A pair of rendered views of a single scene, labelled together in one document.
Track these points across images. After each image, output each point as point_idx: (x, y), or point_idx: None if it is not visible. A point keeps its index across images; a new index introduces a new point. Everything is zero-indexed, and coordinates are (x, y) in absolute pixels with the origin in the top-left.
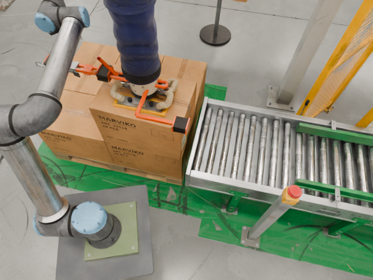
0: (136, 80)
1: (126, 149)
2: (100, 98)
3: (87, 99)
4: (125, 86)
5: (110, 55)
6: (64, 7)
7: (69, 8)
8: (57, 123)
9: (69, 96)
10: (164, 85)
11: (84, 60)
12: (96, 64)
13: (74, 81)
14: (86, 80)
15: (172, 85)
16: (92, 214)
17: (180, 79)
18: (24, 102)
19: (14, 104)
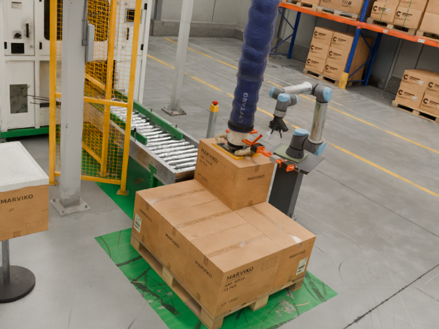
0: None
1: None
2: (265, 160)
3: (259, 225)
4: None
5: (209, 243)
6: (281, 90)
7: (279, 89)
8: (294, 226)
9: (274, 235)
10: (229, 129)
11: (238, 253)
12: (230, 243)
13: (262, 243)
14: (249, 237)
15: (221, 134)
16: (299, 130)
17: (207, 144)
18: (313, 83)
19: (317, 87)
